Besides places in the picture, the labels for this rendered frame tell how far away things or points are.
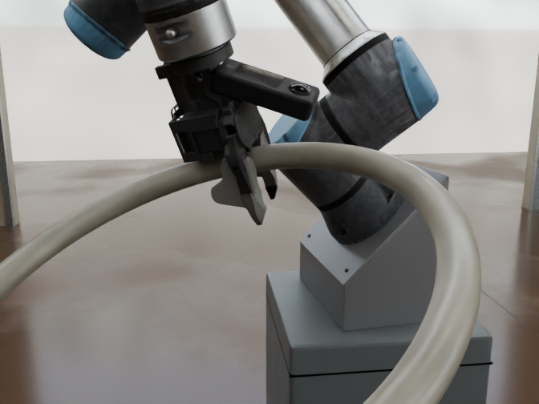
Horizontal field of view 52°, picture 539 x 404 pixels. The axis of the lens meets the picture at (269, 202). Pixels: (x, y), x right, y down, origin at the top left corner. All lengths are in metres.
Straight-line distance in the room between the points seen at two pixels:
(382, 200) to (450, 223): 0.69
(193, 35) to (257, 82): 0.08
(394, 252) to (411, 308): 0.13
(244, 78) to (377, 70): 0.46
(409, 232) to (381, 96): 0.27
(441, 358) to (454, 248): 0.10
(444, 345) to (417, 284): 0.81
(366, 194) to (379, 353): 0.31
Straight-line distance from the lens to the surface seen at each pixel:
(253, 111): 0.66
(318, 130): 1.06
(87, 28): 0.75
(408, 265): 1.13
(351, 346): 1.09
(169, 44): 0.59
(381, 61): 1.04
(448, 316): 0.36
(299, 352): 1.07
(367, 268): 1.09
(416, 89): 1.03
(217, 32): 0.59
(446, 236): 0.43
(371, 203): 1.11
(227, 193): 0.66
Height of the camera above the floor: 1.35
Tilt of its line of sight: 14 degrees down
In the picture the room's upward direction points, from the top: straight up
